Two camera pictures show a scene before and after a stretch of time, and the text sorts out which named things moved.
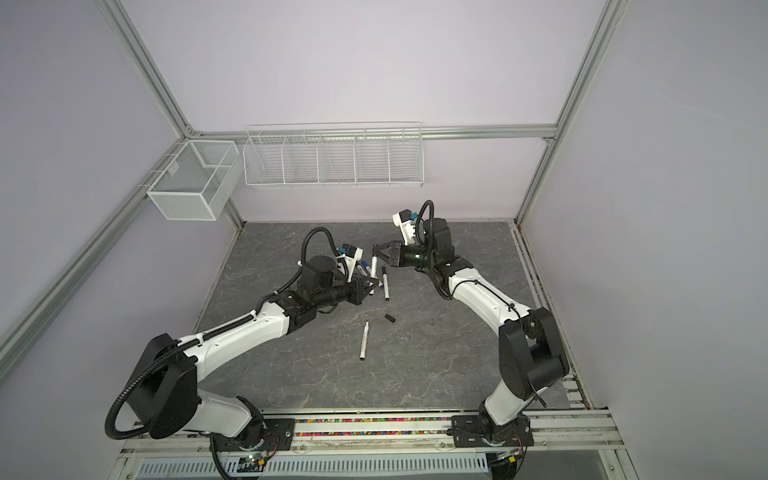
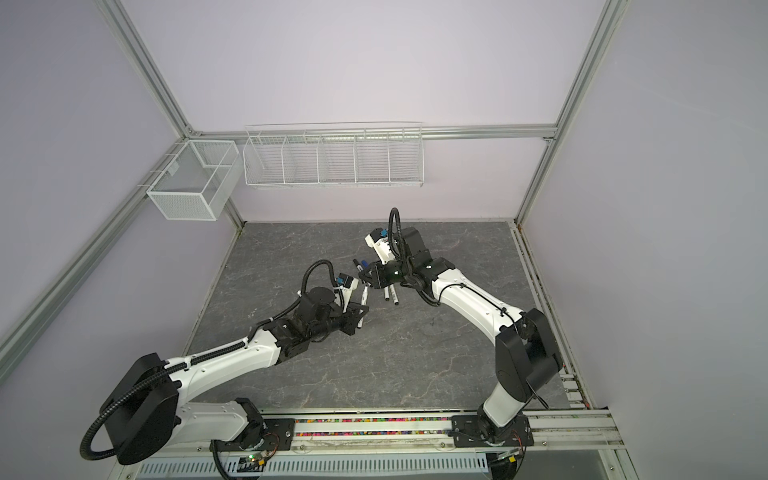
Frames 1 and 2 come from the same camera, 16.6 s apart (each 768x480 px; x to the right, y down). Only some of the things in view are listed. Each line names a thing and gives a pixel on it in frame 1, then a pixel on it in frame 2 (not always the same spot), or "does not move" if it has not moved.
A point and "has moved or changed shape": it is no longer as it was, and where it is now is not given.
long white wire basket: (339, 155) does not move
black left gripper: (359, 288) -> (352, 314)
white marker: (364, 341) -> (364, 302)
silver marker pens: (374, 272) has moved or changed shape
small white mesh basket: (198, 181) does not move
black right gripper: (398, 254) -> (379, 280)
